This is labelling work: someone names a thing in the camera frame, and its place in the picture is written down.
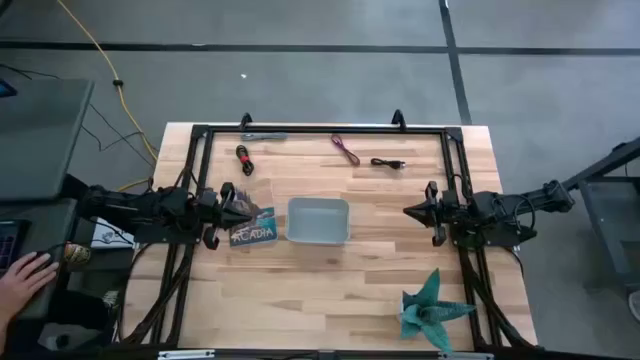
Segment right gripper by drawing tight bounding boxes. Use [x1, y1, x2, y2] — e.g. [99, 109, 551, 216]
[403, 180, 455, 248]

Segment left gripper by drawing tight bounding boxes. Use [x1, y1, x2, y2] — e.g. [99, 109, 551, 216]
[198, 181, 254, 251]

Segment black cable with red tie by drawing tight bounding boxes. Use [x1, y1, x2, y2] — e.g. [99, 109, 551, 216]
[235, 143, 256, 178]

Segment plain black USB-C cable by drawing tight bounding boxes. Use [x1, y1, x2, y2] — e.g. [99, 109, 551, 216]
[370, 157, 407, 171]

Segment pink braided cable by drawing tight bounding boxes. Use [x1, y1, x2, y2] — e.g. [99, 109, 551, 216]
[330, 133, 362, 168]

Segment person's forearm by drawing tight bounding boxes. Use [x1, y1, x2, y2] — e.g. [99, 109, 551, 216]
[0, 305, 16, 349]

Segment Acadia picture book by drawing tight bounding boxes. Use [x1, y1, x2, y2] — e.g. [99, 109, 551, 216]
[228, 188, 280, 249]

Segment grey plastic bin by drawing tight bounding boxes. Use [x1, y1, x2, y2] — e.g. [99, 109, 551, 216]
[285, 196, 351, 246]

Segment teal artificial succulent plant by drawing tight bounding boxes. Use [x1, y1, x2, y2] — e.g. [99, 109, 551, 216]
[397, 267, 478, 354]

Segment white printed paper sheet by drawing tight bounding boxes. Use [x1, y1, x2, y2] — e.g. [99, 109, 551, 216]
[91, 216, 137, 251]

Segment silver aluminium bar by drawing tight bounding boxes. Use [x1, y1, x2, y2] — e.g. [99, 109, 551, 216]
[157, 349, 217, 360]
[439, 351, 496, 360]

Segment round yellow black tin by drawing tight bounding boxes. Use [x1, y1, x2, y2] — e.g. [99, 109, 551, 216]
[63, 241, 93, 267]

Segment person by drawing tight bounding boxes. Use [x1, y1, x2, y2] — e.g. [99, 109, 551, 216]
[8, 287, 120, 354]

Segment black metal table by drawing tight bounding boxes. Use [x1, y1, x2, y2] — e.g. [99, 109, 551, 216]
[557, 136, 640, 292]

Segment dark desk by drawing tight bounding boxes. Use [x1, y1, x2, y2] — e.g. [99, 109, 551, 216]
[0, 197, 80, 322]

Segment grey desk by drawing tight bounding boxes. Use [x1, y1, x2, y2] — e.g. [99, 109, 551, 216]
[0, 77, 96, 203]

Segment person's hand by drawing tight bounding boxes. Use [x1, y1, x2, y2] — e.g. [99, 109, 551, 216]
[0, 251, 61, 322]

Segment backlit black keyboard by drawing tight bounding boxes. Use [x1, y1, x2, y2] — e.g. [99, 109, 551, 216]
[0, 219, 24, 275]

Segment grey braided cable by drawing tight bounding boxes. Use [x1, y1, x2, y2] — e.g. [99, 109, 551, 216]
[240, 131, 290, 143]

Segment black aluminium table frame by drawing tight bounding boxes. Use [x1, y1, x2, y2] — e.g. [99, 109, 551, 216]
[112, 122, 539, 352]

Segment thin black cable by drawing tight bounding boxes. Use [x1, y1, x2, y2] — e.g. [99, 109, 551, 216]
[79, 101, 157, 169]

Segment yellow extension cord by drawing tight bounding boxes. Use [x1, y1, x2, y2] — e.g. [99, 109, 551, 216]
[55, 0, 161, 194]

